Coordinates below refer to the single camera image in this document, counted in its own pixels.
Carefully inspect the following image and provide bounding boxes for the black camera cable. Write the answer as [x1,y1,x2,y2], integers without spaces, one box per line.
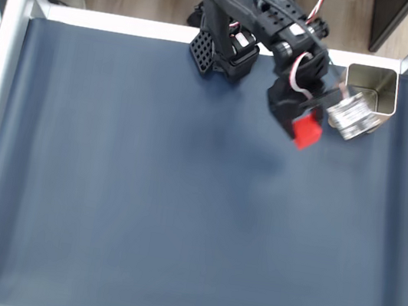
[235,0,364,94]

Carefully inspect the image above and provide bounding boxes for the white red servo wire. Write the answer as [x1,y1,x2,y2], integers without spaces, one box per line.
[286,49,321,100]

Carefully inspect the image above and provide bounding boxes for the bare camera circuit board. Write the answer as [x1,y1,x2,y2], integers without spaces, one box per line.
[321,86,386,147]

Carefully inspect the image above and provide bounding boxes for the silver white table frame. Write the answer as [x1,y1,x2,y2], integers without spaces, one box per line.
[0,0,408,306]

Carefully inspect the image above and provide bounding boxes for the black cabinet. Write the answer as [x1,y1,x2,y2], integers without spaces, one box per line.
[366,0,408,59]

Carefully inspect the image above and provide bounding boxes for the square metal tin container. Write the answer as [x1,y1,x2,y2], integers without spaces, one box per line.
[325,60,403,138]

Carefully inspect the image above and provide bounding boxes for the red cube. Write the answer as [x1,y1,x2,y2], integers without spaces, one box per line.
[288,109,327,154]

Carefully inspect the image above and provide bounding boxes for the blue-grey table mat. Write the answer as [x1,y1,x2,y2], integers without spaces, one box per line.
[0,11,408,306]

